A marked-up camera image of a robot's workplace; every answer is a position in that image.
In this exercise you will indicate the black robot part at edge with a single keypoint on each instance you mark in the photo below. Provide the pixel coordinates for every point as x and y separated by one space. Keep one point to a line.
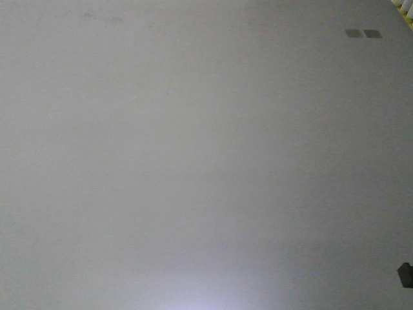
406 275

